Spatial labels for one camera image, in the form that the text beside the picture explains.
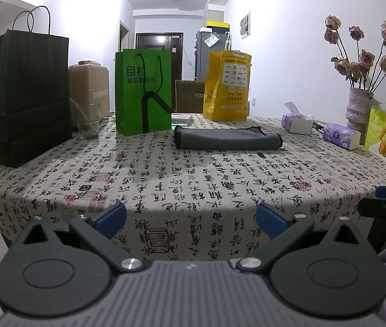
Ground wall picture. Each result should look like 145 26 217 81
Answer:
239 10 251 39

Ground yellow paper bag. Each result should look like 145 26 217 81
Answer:
202 50 252 122

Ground dark brown door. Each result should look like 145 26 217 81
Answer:
136 33 183 88

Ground yellow and black box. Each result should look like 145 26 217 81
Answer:
206 21 230 32

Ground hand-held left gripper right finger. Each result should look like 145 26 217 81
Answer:
235 202 368 275

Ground purple tissue pack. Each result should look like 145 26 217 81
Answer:
282 102 313 132
322 123 362 151

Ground dried pink roses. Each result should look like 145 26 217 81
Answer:
324 15 386 92

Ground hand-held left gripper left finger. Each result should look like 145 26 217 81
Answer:
18 202 146 275

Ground small white box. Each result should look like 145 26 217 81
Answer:
289 119 313 134

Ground beige suitcase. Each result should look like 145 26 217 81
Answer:
68 60 110 131

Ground calligraphy printed tablecloth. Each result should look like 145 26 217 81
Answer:
0 113 386 261

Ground grey refrigerator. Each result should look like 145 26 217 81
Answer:
194 29 231 84

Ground clear glass cup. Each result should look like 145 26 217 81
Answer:
69 98 102 140

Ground grey cloth pouch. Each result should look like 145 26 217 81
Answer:
173 125 284 150

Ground grey textured vase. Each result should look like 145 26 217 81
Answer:
346 87 373 144

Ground green paper bag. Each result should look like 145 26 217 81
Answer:
115 49 173 135

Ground black paper bag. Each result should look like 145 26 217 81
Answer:
0 6 74 168

